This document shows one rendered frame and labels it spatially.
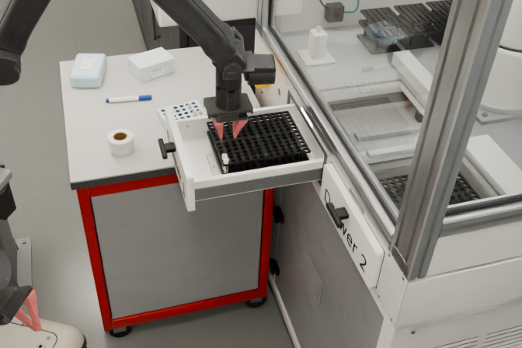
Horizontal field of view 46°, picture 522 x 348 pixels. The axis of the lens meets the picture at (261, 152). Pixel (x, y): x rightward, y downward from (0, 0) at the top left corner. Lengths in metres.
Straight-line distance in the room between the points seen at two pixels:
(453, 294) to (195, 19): 0.73
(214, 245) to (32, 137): 1.44
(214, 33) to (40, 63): 2.61
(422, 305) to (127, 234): 0.91
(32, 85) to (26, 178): 0.76
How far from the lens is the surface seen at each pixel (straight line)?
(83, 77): 2.01
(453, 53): 0.96
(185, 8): 1.12
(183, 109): 1.84
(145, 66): 2.02
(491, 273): 1.34
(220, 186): 1.46
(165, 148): 1.51
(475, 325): 1.50
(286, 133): 1.58
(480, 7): 0.90
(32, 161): 3.01
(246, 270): 2.10
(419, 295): 1.27
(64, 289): 2.44
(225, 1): 2.26
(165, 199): 1.79
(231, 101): 1.36
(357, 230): 1.34
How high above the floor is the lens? 1.85
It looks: 39 degrees down
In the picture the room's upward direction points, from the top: 3 degrees clockwise
